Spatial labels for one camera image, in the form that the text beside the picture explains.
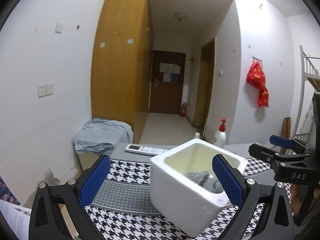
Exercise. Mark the person's right hand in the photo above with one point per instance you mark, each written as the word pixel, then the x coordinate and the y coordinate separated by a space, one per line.
pixel 296 203

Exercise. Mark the white remote control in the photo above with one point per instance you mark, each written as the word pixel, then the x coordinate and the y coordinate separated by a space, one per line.
pixel 144 150

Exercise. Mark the dark brown entrance door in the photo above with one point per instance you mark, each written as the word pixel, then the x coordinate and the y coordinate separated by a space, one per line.
pixel 167 82

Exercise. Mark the houndstooth table cloth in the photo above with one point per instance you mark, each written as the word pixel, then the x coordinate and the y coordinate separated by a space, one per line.
pixel 122 209

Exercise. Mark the wooden wardrobe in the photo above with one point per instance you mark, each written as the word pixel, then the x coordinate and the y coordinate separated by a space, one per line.
pixel 121 64

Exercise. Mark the metal bunk bed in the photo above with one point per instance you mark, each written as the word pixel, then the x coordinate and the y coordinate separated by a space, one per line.
pixel 303 127

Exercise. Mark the grey knitted cloth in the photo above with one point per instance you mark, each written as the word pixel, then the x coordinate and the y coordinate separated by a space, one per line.
pixel 206 180

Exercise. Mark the ceiling lamp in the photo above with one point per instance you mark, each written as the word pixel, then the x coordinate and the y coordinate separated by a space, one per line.
pixel 180 16

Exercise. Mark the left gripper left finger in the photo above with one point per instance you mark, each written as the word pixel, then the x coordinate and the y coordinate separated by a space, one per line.
pixel 46 219

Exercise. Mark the papers on left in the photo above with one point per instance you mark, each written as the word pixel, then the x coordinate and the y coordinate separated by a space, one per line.
pixel 18 218

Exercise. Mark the side wooden door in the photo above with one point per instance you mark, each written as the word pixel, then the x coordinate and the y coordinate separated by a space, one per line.
pixel 205 84

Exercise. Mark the red hanging bag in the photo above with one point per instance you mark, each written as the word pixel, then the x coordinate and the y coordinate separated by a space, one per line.
pixel 256 78

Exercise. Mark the wooden boards leaning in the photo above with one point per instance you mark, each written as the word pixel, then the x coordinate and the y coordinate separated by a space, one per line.
pixel 286 129

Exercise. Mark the upper white wall plate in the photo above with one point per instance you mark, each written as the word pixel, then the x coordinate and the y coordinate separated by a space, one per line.
pixel 59 28

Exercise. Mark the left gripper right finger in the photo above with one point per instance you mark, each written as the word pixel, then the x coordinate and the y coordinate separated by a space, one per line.
pixel 275 221

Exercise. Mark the grey-blue crumpled sheet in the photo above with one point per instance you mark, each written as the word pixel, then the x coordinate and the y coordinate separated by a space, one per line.
pixel 101 136

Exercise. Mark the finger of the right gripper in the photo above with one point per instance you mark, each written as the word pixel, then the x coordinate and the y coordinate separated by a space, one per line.
pixel 267 155
pixel 287 143

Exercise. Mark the double wall switch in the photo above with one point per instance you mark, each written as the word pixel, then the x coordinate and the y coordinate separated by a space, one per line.
pixel 45 90

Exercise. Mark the white styrofoam box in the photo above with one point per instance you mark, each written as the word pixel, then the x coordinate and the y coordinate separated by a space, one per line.
pixel 190 207

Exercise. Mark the white pump bottle red cap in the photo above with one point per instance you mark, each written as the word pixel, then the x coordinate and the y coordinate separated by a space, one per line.
pixel 220 135

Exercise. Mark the red fire extinguisher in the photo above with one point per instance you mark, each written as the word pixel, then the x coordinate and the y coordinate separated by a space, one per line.
pixel 183 110

